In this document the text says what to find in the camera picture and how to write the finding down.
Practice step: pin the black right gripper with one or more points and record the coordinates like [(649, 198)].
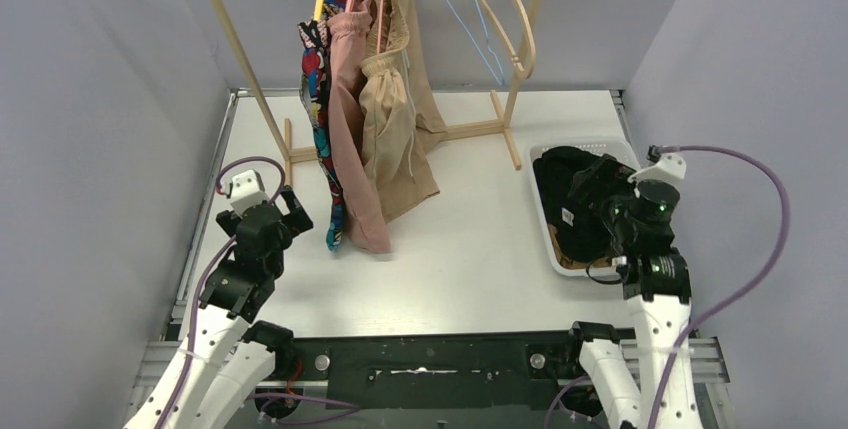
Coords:
[(608, 172)]

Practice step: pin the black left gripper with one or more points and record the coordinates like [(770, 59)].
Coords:
[(281, 215)]

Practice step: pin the black shorts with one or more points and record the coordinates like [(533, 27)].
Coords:
[(554, 171)]

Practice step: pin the tan brown shorts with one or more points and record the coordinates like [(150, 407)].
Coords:
[(569, 263)]

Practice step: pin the beige wooden hanger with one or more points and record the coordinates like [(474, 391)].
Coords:
[(499, 46)]

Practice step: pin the beige shorts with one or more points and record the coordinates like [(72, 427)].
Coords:
[(402, 120)]

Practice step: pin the blue hanger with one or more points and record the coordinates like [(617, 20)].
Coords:
[(473, 21)]

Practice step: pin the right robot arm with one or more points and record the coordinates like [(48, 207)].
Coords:
[(636, 211)]

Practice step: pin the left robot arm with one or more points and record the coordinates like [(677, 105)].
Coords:
[(227, 351)]

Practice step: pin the colourful comic print shorts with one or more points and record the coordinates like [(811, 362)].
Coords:
[(315, 88)]

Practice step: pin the pink shorts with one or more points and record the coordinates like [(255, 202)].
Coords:
[(364, 223)]

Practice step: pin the white plastic basket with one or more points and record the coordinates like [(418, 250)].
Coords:
[(617, 147)]

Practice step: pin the wooden clothes rack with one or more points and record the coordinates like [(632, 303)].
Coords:
[(282, 133)]

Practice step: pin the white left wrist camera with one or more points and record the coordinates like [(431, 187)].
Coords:
[(246, 190)]

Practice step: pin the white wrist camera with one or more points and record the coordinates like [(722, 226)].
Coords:
[(246, 190), (670, 168)]

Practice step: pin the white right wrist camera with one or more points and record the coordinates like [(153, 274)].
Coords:
[(670, 168)]

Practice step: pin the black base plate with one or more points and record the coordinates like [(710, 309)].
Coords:
[(458, 371)]

